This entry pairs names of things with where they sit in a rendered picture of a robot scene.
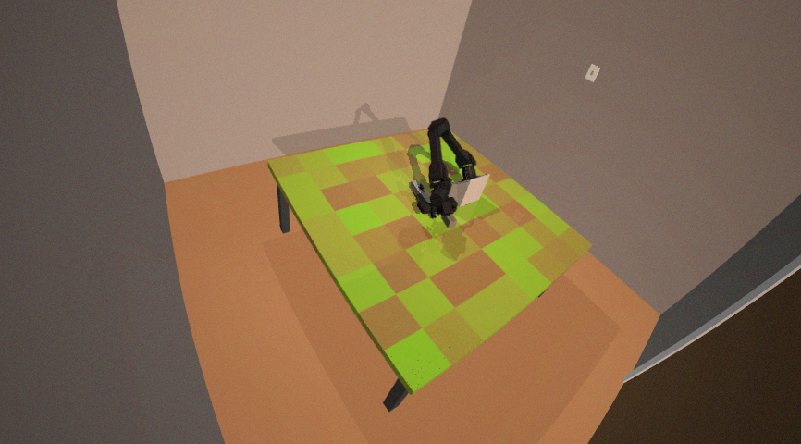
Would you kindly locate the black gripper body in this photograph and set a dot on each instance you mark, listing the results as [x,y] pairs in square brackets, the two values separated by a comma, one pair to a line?
[426,207]

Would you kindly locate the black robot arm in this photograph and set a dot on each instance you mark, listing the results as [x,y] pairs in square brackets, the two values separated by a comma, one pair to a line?
[438,170]

